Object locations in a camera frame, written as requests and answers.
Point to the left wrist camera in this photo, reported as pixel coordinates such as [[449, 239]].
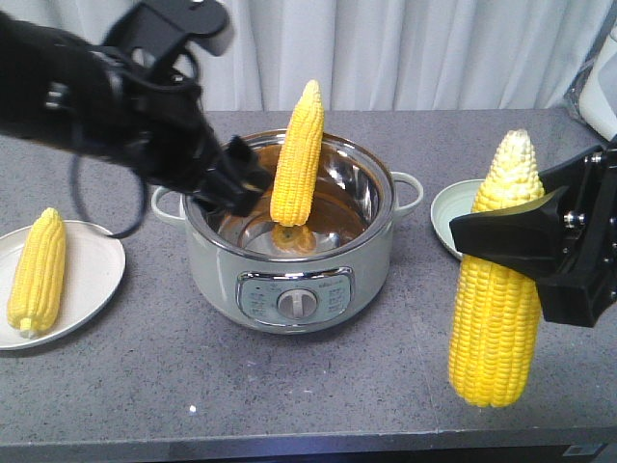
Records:
[[162, 28]]

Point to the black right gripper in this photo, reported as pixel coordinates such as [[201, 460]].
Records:
[[568, 237]]

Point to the green round plate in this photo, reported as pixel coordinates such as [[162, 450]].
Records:
[[453, 201]]

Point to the green electric cooking pot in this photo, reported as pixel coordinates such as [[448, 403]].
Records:
[[304, 279]]

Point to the white rice cooker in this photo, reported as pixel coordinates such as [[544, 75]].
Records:
[[597, 100]]

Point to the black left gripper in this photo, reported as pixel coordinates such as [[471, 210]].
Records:
[[147, 119]]

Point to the white round plate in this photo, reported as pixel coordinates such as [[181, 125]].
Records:
[[94, 269]]

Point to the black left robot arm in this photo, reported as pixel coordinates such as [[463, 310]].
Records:
[[38, 67]]

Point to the grey pleated curtain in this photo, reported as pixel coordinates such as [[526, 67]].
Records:
[[403, 55]]

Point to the yellow corn cob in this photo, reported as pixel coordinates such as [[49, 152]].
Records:
[[497, 309], [38, 282], [297, 167]]

